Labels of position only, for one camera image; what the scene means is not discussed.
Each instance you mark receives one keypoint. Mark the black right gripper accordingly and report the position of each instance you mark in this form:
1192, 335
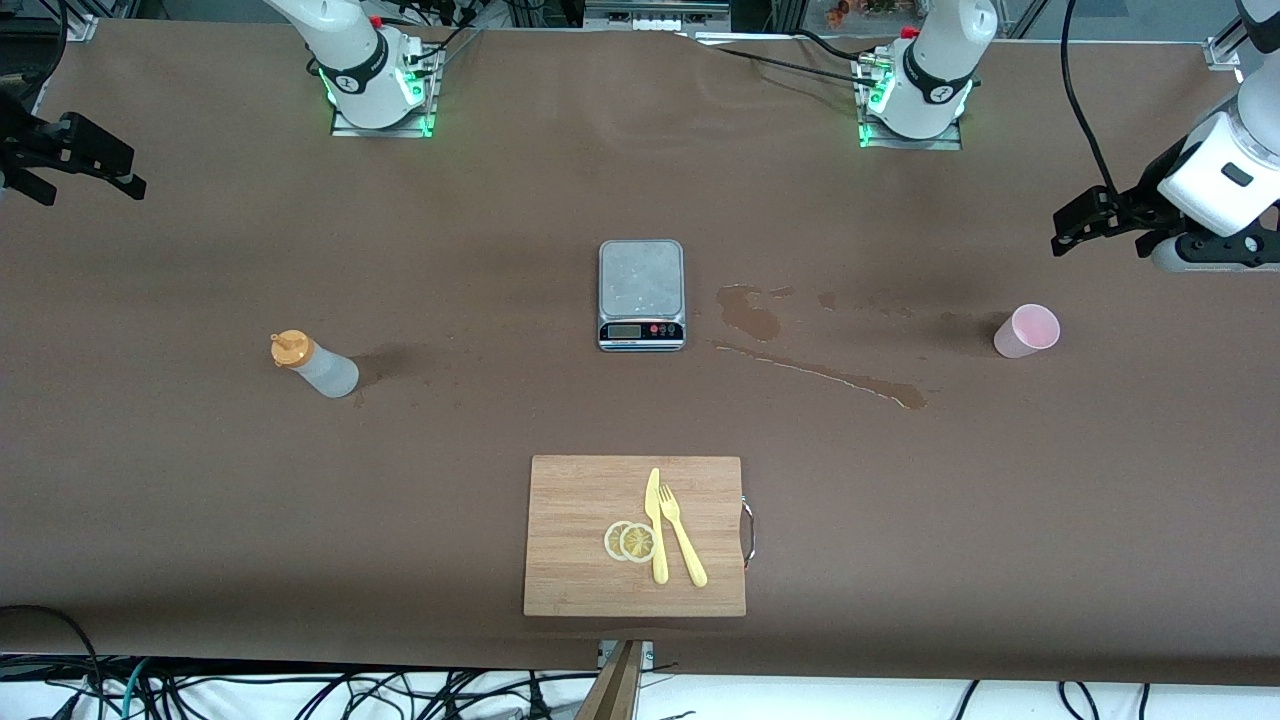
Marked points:
30, 143

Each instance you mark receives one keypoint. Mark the silver digital kitchen scale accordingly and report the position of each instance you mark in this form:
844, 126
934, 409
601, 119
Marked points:
640, 285

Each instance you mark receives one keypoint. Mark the yellow plastic fork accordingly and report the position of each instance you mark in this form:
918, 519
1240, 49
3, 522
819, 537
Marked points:
685, 550

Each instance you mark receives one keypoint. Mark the wooden post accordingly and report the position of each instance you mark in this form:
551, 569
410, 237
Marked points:
615, 690

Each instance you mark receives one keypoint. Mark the large brown sauce puddle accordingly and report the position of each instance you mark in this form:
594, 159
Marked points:
755, 318

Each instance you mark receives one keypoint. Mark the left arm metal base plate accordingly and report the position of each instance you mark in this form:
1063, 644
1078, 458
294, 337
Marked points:
948, 142

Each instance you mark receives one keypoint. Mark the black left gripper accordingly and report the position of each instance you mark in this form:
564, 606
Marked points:
1136, 206

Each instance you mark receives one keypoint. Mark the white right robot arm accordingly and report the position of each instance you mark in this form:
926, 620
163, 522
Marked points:
350, 50

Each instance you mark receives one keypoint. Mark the brown table cover sheet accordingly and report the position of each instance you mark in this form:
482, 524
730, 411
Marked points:
200, 500

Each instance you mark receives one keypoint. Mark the translucent sauce bottle orange cap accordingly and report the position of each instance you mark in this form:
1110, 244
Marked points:
325, 372

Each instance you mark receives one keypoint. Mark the pink plastic cup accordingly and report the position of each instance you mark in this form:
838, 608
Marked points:
1025, 333

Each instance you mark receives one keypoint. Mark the lemon slice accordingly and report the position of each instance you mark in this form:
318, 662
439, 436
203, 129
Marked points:
638, 543
611, 541

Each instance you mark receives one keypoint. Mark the aluminium frame corner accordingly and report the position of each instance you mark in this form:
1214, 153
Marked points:
1222, 55
78, 25

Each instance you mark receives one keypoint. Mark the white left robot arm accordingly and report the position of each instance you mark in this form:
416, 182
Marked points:
940, 60

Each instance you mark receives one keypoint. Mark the long brown sauce streak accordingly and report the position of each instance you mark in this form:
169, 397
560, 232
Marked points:
840, 376

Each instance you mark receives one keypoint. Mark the yellow plastic knife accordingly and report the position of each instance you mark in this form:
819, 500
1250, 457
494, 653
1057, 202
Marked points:
657, 540

